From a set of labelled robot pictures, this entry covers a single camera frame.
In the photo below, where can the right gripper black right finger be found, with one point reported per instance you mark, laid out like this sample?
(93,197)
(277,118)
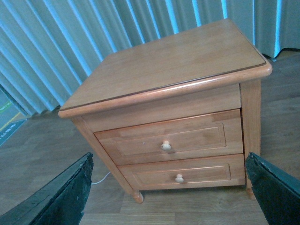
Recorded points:
(277,192)

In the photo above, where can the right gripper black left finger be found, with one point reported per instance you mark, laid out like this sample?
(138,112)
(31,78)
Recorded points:
(59,202)

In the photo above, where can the wooden drawer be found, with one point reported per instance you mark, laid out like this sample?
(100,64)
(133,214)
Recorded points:
(214,134)
(187,173)

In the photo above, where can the wooden nightstand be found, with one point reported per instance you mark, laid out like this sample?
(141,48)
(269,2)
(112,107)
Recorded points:
(208,69)

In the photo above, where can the pale green curtain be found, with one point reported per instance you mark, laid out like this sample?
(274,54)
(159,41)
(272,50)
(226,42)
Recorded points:
(49,47)

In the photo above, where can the white floor charger with cable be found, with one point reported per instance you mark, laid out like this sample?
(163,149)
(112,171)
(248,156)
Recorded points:
(98,182)

